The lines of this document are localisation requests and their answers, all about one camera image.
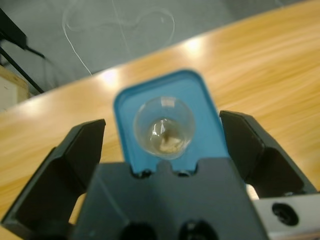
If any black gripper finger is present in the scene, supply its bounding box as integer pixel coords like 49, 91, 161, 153
0, 117, 108, 237
218, 109, 319, 200

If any wooden crate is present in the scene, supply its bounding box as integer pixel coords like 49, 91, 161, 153
0, 64, 30, 113

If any white floor cable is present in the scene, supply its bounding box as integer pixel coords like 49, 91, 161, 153
61, 4, 176, 76

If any clear glass cup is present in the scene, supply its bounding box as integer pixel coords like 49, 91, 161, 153
132, 95, 196, 161

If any black chair base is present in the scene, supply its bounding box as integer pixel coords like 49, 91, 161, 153
0, 7, 50, 96

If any teal plastic tray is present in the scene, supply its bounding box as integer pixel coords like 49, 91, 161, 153
113, 68, 231, 177

